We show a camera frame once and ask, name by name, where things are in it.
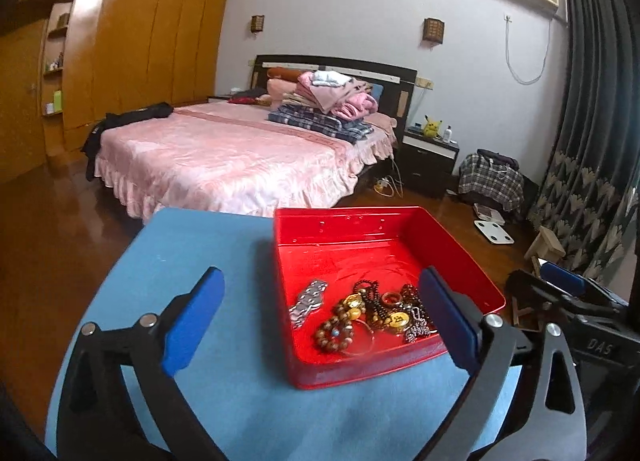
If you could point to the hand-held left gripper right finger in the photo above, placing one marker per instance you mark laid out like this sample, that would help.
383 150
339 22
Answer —
450 326

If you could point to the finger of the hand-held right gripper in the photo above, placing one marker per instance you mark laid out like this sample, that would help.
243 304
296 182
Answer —
562 277
540 298

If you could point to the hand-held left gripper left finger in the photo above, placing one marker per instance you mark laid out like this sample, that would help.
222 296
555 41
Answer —
192 326

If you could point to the silver metal watch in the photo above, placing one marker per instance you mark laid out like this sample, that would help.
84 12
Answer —
307 301

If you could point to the red plastic box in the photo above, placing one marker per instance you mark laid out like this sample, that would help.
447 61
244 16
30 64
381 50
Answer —
340 251

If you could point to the small wooden stool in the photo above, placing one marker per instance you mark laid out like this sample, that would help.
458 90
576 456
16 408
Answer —
547 241

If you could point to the yellow flat pendant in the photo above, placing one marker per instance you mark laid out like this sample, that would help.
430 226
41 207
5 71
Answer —
398 321

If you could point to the blue table cover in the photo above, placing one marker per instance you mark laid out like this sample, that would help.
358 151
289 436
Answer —
240 266

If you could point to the white bathroom scale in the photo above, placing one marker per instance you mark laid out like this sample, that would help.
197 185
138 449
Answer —
494 232

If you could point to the thin gold bangle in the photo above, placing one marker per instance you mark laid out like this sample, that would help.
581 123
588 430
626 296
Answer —
369 326

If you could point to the small white box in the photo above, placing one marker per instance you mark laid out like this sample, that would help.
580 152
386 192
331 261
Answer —
487 212

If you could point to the gold round pendant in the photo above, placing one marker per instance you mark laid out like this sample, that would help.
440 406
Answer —
353 301

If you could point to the plaid bag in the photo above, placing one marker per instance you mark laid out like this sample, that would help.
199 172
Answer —
490 181

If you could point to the dark patterned curtain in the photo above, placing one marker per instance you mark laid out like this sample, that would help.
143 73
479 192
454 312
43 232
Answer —
595 141

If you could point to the dark nightstand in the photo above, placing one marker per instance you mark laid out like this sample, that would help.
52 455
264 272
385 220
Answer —
427 166

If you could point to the bed with pink cover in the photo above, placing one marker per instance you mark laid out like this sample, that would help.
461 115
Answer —
225 161

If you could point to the white bottle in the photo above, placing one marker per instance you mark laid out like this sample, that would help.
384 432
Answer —
448 134

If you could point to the yellow plush toy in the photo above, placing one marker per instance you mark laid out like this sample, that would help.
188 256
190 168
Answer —
432 127

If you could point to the black clothes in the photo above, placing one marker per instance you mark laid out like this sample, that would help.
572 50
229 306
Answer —
130 116

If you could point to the dark red cloth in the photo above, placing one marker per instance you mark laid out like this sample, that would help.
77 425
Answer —
242 99

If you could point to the folded plaid blanket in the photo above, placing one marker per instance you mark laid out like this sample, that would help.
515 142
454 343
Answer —
315 122

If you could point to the pile of pink clothes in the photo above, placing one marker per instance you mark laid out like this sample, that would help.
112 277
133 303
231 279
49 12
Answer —
345 98

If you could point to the dark wooden headboard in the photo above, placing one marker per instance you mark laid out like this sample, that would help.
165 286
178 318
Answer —
395 78

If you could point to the green box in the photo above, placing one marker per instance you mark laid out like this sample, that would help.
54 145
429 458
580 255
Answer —
57 101

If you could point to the wooden wardrobe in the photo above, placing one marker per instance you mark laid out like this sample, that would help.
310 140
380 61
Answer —
125 56

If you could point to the wall socket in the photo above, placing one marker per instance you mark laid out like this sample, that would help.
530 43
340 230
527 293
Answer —
425 83

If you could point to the wooden wall lamp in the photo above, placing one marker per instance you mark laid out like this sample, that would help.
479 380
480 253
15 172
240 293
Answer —
434 31
257 23

